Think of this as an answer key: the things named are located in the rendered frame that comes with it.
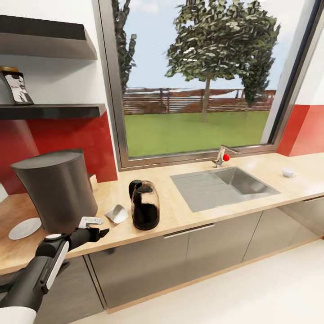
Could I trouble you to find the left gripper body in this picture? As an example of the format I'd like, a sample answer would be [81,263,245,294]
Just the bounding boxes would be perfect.
[75,227,99,247]

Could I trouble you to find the paper coffee filter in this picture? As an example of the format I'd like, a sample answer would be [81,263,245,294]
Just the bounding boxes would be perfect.
[105,204,128,224]

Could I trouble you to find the bottle of coffee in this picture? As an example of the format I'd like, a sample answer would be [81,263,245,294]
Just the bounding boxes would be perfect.
[0,66,35,106]

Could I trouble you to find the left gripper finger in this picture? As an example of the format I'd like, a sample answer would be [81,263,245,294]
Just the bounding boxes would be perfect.
[99,228,110,240]

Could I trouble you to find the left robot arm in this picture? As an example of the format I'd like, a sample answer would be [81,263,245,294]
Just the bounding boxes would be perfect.
[0,217,110,324]

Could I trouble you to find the electric kettle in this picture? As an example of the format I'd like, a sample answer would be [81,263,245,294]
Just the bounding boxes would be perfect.
[129,180,160,231]

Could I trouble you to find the coffee cup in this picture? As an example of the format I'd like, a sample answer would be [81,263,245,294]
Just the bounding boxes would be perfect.
[283,168,297,178]

